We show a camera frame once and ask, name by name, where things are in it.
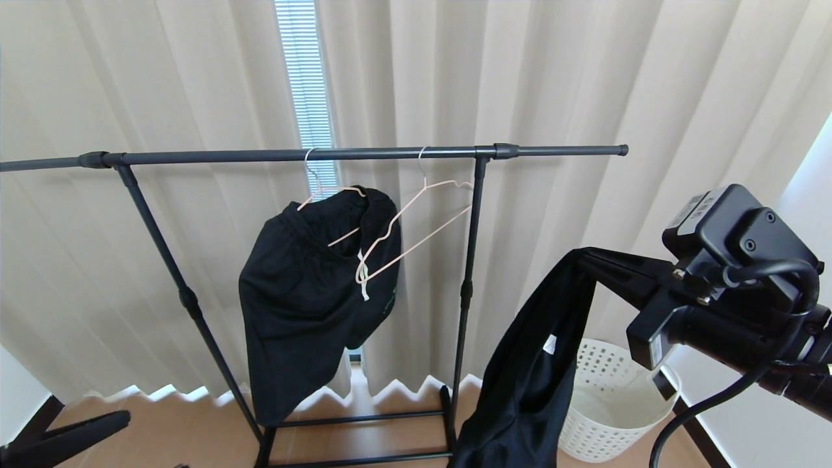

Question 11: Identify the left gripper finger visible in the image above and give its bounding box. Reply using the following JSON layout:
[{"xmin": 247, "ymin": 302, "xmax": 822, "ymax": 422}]
[{"xmin": 0, "ymin": 409, "xmax": 131, "ymax": 468}]

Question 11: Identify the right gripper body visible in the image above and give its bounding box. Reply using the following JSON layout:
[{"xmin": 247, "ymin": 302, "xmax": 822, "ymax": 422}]
[{"xmin": 626, "ymin": 286, "xmax": 807, "ymax": 378}]

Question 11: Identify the black garment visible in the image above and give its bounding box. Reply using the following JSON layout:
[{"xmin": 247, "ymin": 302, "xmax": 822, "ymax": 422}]
[
  {"xmin": 239, "ymin": 185, "xmax": 402, "ymax": 426},
  {"xmin": 448, "ymin": 247, "xmax": 597, "ymax": 468}
]

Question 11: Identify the pink clothes hanger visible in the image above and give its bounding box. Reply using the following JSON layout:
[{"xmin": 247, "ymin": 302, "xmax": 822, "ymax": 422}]
[
  {"xmin": 297, "ymin": 148, "xmax": 368, "ymax": 248},
  {"xmin": 354, "ymin": 146, "xmax": 475, "ymax": 285}
]

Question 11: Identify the white laundry basket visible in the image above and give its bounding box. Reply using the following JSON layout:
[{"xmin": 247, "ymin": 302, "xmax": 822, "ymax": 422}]
[{"xmin": 558, "ymin": 338, "xmax": 682, "ymax": 463}]

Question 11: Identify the black clothes rack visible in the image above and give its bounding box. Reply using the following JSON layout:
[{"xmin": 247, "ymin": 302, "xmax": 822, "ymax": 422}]
[{"xmin": 0, "ymin": 143, "xmax": 630, "ymax": 468}]

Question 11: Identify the window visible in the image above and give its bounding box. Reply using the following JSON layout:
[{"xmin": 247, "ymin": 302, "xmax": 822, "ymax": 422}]
[{"xmin": 273, "ymin": 0, "xmax": 365, "ymax": 365}]

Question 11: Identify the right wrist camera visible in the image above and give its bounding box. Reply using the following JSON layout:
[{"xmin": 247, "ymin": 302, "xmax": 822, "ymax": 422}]
[{"xmin": 662, "ymin": 184, "xmax": 825, "ymax": 309}]

